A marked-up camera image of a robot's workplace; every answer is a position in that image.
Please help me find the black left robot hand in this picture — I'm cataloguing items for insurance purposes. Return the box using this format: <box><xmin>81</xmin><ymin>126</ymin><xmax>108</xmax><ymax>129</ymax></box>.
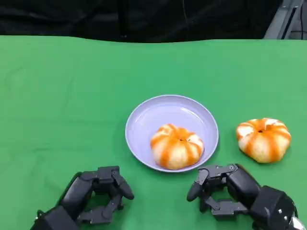
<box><xmin>59</xmin><ymin>165</ymin><xmax>135</xmax><ymax>225</ymax></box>

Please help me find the black backdrop curtain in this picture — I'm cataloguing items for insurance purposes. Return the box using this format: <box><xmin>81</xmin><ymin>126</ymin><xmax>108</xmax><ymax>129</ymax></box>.
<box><xmin>0</xmin><ymin>0</ymin><xmax>283</xmax><ymax>44</ymax></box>

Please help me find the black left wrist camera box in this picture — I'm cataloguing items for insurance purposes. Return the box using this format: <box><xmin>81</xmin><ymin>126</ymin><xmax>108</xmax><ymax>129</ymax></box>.
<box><xmin>30</xmin><ymin>206</ymin><xmax>79</xmax><ymax>230</ymax></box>

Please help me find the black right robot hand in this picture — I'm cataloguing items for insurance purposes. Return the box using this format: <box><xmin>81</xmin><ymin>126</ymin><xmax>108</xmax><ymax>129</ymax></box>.
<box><xmin>186</xmin><ymin>163</ymin><xmax>262</xmax><ymax>221</ymax></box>

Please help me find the orange white toy bread roll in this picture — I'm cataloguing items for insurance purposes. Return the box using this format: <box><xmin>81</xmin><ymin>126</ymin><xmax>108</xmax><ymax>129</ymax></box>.
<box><xmin>150</xmin><ymin>123</ymin><xmax>205</xmax><ymax>171</ymax></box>
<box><xmin>236</xmin><ymin>117</ymin><xmax>292</xmax><ymax>164</ymax></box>

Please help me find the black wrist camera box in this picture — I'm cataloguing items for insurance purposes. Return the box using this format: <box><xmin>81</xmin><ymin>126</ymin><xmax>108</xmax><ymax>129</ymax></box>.
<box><xmin>30</xmin><ymin>206</ymin><xmax>79</xmax><ymax>230</ymax></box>
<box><xmin>249</xmin><ymin>185</ymin><xmax>298</xmax><ymax>230</ymax></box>

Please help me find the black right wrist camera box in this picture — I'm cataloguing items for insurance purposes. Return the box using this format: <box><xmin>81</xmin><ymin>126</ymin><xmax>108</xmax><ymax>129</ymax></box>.
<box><xmin>249</xmin><ymin>185</ymin><xmax>298</xmax><ymax>230</ymax></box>

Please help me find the lilac plate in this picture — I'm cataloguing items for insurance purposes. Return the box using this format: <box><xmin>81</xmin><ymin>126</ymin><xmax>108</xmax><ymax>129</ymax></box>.
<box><xmin>125</xmin><ymin>94</ymin><xmax>219</xmax><ymax>173</ymax></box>

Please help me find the grey metal frame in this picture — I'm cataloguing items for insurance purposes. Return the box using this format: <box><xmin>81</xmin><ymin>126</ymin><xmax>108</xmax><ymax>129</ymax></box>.
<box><xmin>263</xmin><ymin>0</ymin><xmax>307</xmax><ymax>40</ymax></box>

